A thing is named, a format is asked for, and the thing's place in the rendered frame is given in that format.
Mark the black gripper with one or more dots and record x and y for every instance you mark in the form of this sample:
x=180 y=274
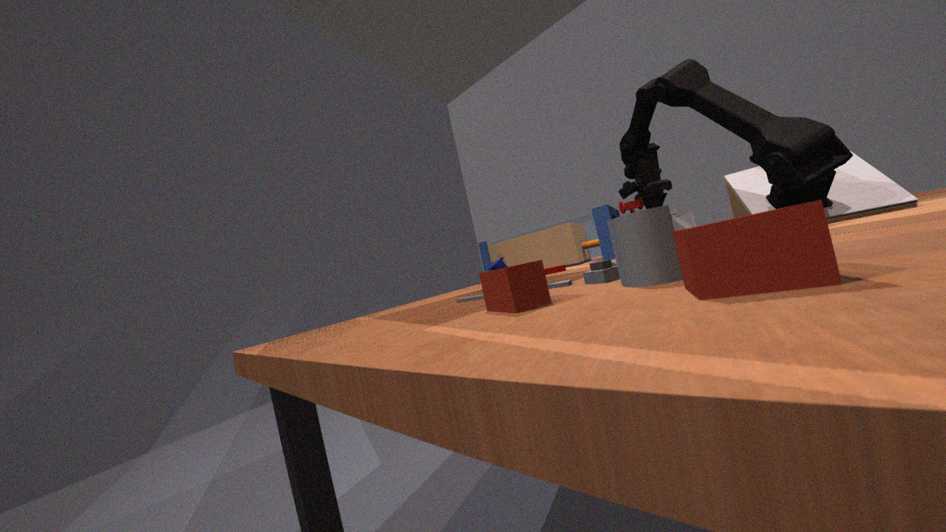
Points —
x=652 y=195

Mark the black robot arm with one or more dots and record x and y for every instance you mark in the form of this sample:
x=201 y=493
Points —
x=799 y=155

